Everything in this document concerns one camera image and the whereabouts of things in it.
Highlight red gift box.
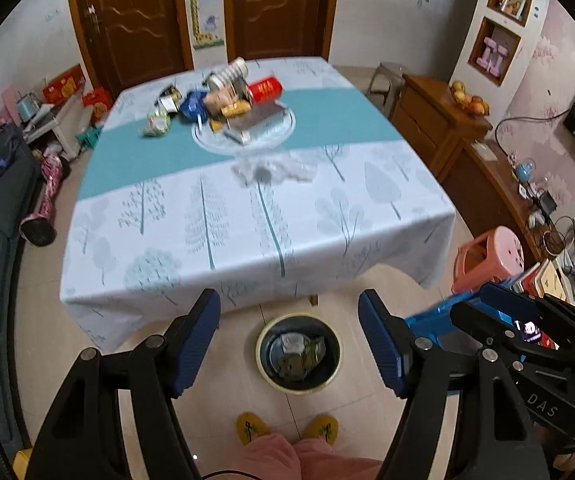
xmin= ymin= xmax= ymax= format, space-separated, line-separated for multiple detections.
xmin=42 ymin=64 xmax=86 ymax=105

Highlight pink plastic stool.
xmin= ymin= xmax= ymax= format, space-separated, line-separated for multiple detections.
xmin=451 ymin=226 xmax=524 ymax=294

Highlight silver foil box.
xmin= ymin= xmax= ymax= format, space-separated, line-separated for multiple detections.
xmin=223 ymin=102 xmax=287 ymax=145

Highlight clear plastic wrap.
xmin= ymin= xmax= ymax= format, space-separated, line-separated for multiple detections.
xmin=232 ymin=155 xmax=318 ymax=186

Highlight tree-print tablecloth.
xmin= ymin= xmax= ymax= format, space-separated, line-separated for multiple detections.
xmin=60 ymin=58 xmax=455 ymax=351

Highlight brown paper cup carrier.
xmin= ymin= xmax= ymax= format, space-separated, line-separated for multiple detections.
xmin=278 ymin=354 xmax=309 ymax=382

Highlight wooden side cabinet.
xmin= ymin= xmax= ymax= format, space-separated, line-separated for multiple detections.
xmin=391 ymin=74 xmax=491 ymax=182

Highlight wooden door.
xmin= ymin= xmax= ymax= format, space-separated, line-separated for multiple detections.
xmin=223 ymin=0 xmax=337 ymax=61
xmin=68 ymin=0 xmax=194 ymax=99

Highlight rolled patterned mat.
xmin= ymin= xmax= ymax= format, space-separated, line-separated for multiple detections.
xmin=19 ymin=154 xmax=69 ymax=247

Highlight white paper bag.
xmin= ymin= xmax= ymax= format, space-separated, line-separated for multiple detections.
xmin=280 ymin=333 xmax=309 ymax=356

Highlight right yellow slipper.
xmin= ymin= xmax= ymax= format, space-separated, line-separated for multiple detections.
xmin=301 ymin=414 xmax=339 ymax=445

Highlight yellow slipper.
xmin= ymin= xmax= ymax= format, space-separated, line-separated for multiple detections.
xmin=235 ymin=412 xmax=270 ymax=445
xmin=301 ymin=414 xmax=339 ymax=445

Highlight fruit bowl with oranges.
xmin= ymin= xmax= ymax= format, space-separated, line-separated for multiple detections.
xmin=449 ymin=80 xmax=490 ymax=117

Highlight right wooden door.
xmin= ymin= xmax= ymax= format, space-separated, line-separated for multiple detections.
xmin=223 ymin=0 xmax=337 ymax=61

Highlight giraffe height chart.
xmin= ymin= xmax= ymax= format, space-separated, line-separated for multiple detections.
xmin=188 ymin=0 xmax=225 ymax=50

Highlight left yellow slipper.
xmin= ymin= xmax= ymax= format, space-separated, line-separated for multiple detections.
xmin=235 ymin=412 xmax=270 ymax=445

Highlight pink trouser legs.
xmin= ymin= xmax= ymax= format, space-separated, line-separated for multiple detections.
xmin=232 ymin=434 xmax=382 ymax=480

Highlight stack of books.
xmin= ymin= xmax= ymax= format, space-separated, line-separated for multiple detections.
xmin=509 ymin=259 xmax=575 ymax=307

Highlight left wooden door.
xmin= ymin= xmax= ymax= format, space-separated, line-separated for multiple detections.
xmin=68 ymin=0 xmax=194 ymax=99

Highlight blue plastic stool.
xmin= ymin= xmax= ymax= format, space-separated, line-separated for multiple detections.
xmin=406 ymin=292 xmax=513 ymax=356

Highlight grey plastic stool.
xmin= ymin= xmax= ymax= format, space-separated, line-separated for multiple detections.
xmin=365 ymin=62 xmax=409 ymax=119

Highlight blue snack packet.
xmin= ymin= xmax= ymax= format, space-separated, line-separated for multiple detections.
xmin=179 ymin=90 xmax=208 ymax=124

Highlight yellow-rimmed black trash bin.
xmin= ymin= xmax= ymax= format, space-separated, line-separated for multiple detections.
xmin=255 ymin=312 xmax=344 ymax=396

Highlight pink dumbbell ornament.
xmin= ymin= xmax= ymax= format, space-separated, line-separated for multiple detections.
xmin=476 ymin=37 xmax=509 ymax=78

